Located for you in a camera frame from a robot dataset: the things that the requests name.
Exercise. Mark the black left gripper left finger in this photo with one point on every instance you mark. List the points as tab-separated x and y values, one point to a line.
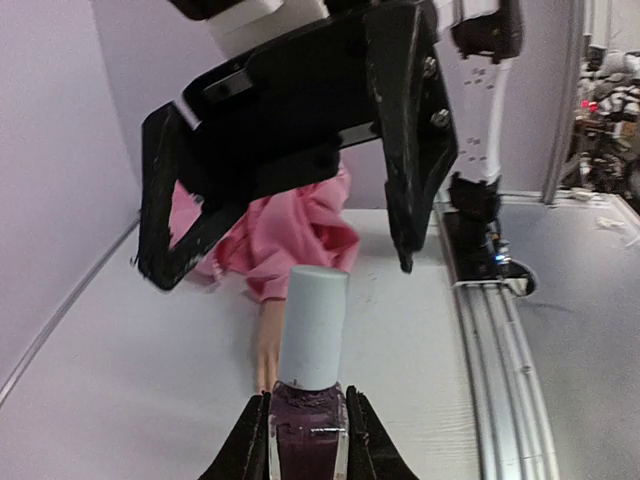
244	454

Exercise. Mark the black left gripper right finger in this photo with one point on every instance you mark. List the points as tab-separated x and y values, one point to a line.
372	454

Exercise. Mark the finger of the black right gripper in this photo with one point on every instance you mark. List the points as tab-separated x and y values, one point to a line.
173	152
414	116

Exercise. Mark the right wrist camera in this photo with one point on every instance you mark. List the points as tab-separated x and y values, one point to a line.
239	26

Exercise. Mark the mannequin hand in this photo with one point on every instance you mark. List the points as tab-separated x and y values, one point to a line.
268	343

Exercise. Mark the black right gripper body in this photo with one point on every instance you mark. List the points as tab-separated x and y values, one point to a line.
280	113

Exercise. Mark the pink hoodie cloth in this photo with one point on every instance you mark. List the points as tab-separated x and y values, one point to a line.
303	226

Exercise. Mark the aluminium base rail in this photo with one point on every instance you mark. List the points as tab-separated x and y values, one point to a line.
554	367

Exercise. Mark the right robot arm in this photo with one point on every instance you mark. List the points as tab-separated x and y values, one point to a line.
478	40

